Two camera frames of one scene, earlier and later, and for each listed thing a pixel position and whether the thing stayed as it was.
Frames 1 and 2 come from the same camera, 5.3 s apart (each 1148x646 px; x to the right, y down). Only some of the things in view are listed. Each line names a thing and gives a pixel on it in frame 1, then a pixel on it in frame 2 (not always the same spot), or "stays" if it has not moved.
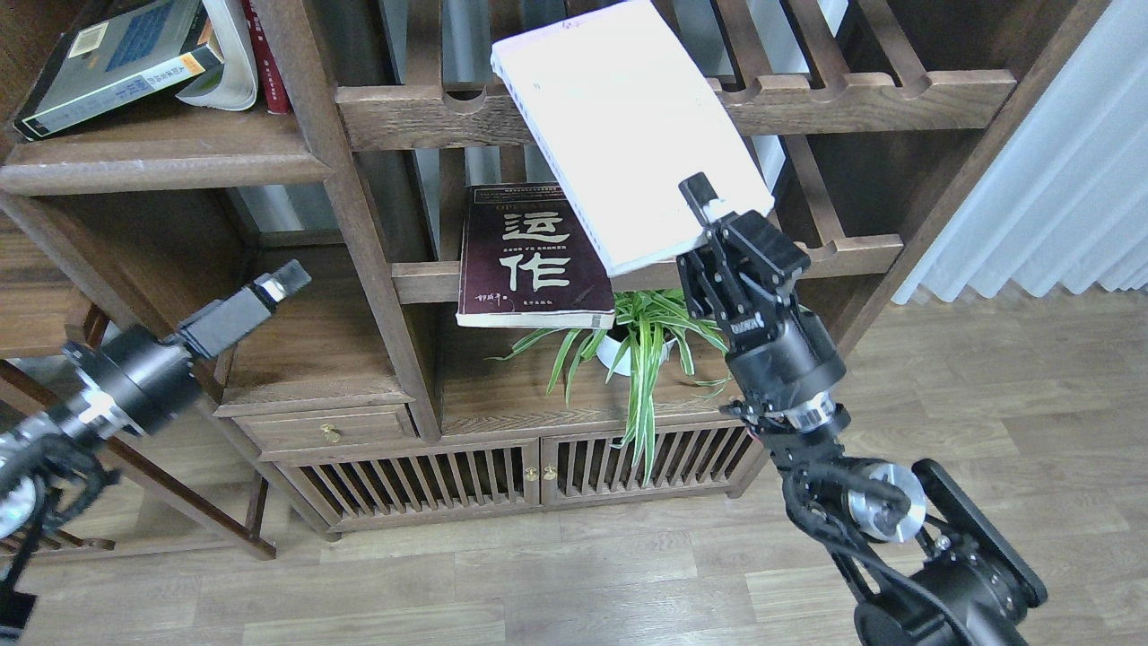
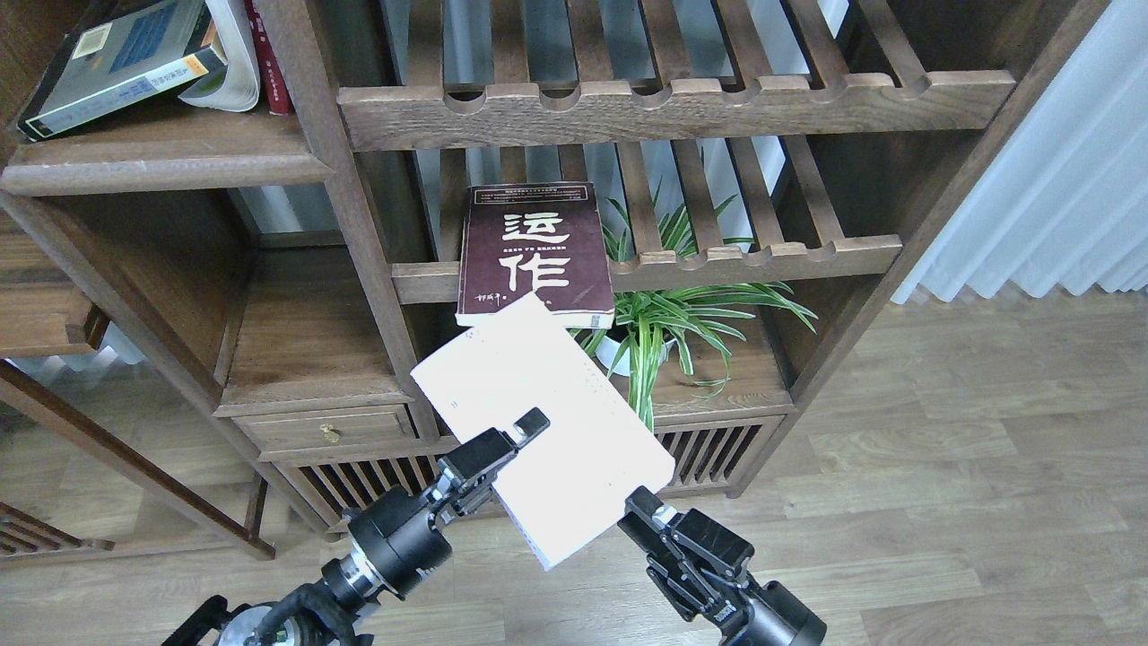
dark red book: x=527 y=260 stays
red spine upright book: x=277 y=98 stays
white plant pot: x=609 y=350 stays
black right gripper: x=740 y=284 -> x=701 y=565
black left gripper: x=149 y=382 -> x=402 y=534
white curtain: x=1065 y=202 stays
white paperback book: x=622 y=123 -> x=595 y=458
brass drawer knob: x=330 y=433 stays
